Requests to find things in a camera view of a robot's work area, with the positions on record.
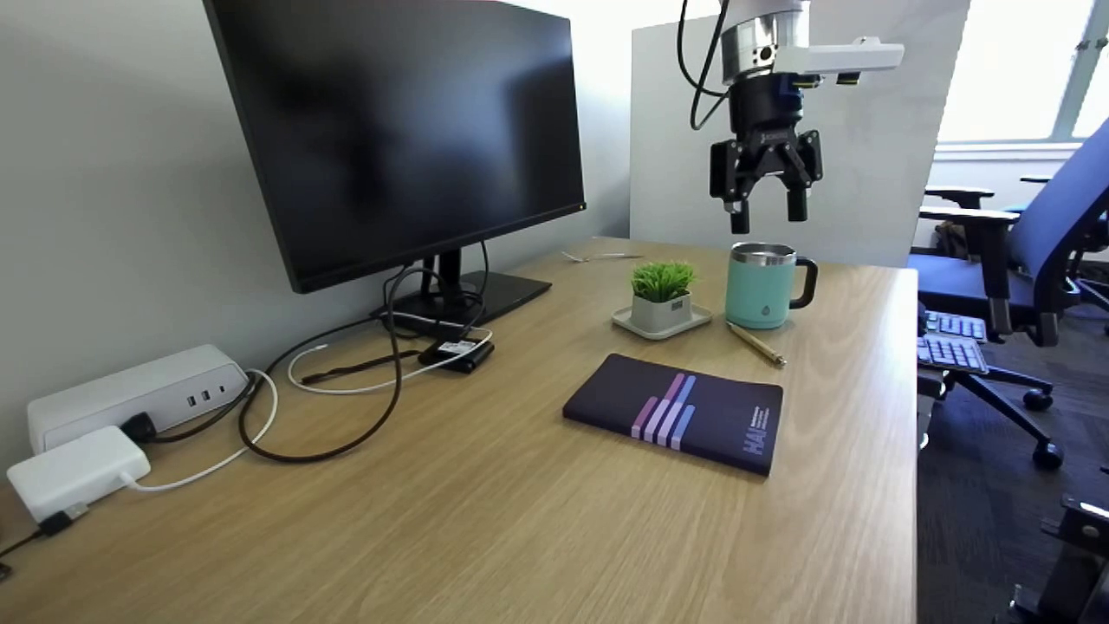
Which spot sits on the black wheeled chair base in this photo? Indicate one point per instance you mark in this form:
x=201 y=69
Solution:
x=992 y=395

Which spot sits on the small black adapter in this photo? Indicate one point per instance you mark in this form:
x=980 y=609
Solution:
x=454 y=355

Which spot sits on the teal metal mug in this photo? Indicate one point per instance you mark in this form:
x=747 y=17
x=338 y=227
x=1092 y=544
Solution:
x=764 y=288

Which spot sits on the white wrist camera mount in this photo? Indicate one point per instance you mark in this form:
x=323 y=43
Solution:
x=836 y=57

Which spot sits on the white power strip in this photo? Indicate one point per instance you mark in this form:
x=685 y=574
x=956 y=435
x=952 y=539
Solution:
x=127 y=395

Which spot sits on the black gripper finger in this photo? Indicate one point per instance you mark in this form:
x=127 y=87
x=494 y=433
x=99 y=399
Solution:
x=801 y=177
x=731 y=185

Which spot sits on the artificial grass in white pot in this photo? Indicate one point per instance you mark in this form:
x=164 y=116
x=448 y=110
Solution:
x=664 y=301

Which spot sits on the black computer monitor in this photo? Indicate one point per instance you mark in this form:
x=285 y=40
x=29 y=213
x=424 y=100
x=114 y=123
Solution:
x=391 y=125

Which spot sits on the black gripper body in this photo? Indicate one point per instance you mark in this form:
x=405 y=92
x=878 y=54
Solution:
x=764 y=116

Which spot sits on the blue office chair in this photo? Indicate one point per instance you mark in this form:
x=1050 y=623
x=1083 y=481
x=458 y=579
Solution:
x=1058 y=230

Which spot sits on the white power adapter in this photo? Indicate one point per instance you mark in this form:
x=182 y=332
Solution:
x=72 y=474

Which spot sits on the dark navy striped notebook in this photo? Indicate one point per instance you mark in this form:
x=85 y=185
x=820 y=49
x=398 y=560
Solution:
x=675 y=411

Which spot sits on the white divider panel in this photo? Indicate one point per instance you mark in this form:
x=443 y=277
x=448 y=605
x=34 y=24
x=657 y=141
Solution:
x=671 y=175

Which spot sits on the bright window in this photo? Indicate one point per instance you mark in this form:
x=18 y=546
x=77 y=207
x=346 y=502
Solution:
x=1016 y=71

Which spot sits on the gold pen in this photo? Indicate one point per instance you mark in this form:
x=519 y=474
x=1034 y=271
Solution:
x=752 y=345

